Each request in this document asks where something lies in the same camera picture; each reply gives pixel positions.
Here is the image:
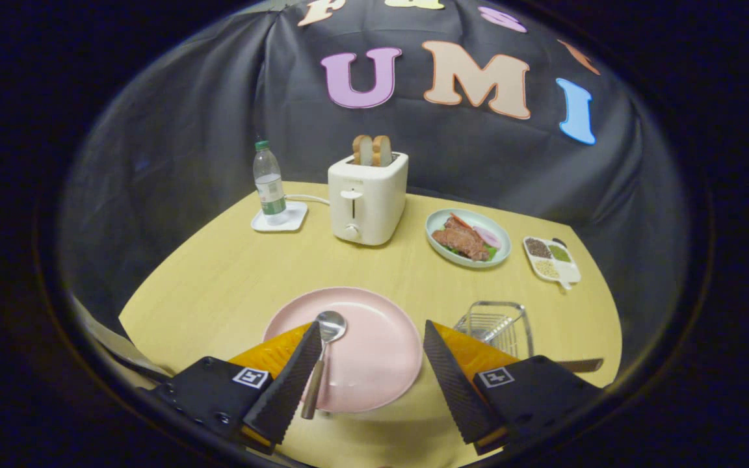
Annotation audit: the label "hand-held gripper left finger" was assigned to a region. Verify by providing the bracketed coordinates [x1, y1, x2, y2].
[137, 320, 324, 454]

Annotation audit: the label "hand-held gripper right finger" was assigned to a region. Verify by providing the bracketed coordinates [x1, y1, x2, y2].
[423, 320, 603, 456]

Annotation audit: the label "metal spoon wooden handle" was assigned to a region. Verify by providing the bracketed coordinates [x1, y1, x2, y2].
[300, 311, 348, 420]

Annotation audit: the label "pink plate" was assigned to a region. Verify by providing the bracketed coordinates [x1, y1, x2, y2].
[263, 287, 423, 414]

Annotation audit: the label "green lettuce leaf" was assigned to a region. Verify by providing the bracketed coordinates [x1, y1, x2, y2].
[446, 244, 499, 263]

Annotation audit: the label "pale green plate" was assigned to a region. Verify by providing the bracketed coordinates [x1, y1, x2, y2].
[425, 208, 512, 268]

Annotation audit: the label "brown meat slices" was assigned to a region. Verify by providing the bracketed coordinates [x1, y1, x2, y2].
[432, 216, 491, 262]

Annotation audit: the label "white divided grain dish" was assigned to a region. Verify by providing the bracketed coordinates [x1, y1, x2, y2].
[523, 236, 582, 291]

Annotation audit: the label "white square coaster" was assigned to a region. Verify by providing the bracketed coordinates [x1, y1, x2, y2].
[250, 201, 309, 233]

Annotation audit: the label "beige cloth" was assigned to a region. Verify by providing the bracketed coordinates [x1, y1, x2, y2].
[79, 305, 170, 381]

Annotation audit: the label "clear water bottle green cap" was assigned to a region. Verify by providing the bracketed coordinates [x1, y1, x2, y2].
[253, 140, 287, 226]

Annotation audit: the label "white toaster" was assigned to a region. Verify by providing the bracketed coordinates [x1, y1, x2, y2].
[328, 151, 409, 246]

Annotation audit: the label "metal wire basket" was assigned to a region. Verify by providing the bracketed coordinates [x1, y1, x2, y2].
[454, 300, 534, 359]

